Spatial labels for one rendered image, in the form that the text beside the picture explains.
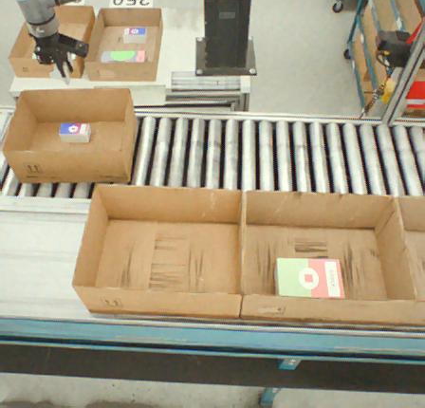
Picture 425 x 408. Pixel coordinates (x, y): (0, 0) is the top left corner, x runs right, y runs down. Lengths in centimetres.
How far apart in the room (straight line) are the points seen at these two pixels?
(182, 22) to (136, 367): 155
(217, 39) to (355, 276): 108
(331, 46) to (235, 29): 170
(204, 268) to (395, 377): 66
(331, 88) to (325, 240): 192
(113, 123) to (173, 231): 62
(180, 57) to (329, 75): 143
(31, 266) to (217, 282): 52
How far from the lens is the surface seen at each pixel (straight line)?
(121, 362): 142
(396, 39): 164
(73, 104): 172
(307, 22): 365
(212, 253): 122
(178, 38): 212
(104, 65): 188
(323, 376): 142
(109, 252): 125
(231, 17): 180
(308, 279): 114
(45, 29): 145
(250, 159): 159
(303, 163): 161
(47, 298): 125
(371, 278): 126
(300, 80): 311
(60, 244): 132
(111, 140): 168
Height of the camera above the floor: 197
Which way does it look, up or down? 56 degrees down
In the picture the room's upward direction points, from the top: straight up
